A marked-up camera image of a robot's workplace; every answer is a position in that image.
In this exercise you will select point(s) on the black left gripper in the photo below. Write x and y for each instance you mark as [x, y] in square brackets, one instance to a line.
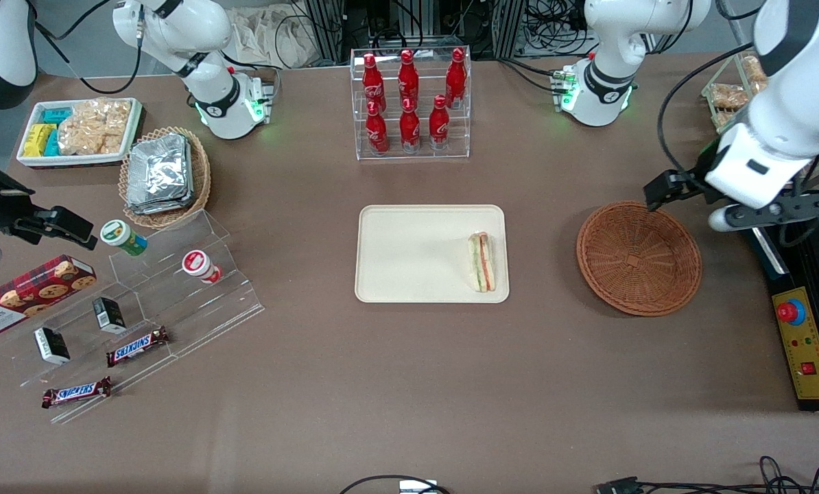
[699, 171]

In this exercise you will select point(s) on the plastic-wrapped sandwich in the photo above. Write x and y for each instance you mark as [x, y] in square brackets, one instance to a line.
[481, 264]

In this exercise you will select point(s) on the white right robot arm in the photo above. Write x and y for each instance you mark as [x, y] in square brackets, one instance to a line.
[210, 96]

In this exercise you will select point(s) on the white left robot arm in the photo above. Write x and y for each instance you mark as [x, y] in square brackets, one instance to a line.
[793, 103]

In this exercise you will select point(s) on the round wicker basket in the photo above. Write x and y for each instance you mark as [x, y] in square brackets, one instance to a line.
[639, 261]

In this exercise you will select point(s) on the oval wicker basket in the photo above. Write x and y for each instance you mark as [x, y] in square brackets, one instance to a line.
[200, 178]

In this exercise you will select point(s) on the cream plastic tray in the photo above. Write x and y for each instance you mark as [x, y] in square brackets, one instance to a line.
[416, 254]

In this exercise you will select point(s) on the red tartan cookie box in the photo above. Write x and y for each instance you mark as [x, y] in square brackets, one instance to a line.
[32, 291]

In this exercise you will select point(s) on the green lidded cup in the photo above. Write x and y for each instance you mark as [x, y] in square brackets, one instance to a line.
[121, 237]

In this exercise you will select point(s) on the white rectangular snack container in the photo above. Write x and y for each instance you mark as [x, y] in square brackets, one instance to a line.
[32, 161]

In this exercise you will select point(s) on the teal snack packet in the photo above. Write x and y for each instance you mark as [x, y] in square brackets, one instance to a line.
[52, 144]
[58, 114]

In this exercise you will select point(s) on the yellow snack packet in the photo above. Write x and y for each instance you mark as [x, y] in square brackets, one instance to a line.
[38, 140]

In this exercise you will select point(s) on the wrapped bread pack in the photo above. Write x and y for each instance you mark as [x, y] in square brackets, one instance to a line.
[725, 119]
[754, 71]
[728, 96]

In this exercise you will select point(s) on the small black carton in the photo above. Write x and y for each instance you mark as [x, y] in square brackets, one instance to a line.
[51, 346]
[110, 315]

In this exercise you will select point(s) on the foil-wrapped pack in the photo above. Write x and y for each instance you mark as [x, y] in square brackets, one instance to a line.
[161, 168]
[159, 207]

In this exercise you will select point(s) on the clear bag of crackers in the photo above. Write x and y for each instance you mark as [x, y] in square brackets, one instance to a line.
[94, 127]

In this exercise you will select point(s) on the Snickers chocolate bar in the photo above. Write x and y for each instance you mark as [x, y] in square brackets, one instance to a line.
[77, 392]
[137, 347]

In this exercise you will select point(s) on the red strawberry yogurt cup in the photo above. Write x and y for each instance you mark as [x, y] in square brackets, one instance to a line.
[200, 266]

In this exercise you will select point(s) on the clear acrylic stepped display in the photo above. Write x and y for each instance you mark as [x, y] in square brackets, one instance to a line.
[73, 384]
[224, 309]

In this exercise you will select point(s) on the yellow emergency stop panel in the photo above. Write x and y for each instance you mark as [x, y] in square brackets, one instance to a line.
[804, 350]

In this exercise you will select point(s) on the red cola bottle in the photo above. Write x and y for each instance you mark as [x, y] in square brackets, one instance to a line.
[377, 134]
[456, 79]
[439, 127]
[408, 79]
[410, 130]
[372, 82]

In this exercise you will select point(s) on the clear acrylic bottle rack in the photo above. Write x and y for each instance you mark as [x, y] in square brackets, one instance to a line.
[409, 154]

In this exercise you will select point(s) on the beige cloth bag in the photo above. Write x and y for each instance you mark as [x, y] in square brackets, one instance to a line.
[272, 34]

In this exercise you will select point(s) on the small white plug device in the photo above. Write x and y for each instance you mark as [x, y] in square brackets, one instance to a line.
[418, 487]

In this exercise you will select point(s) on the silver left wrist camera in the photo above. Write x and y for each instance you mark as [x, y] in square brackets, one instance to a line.
[725, 219]

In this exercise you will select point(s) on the aluminium frame post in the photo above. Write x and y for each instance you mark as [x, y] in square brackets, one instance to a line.
[509, 27]
[326, 31]

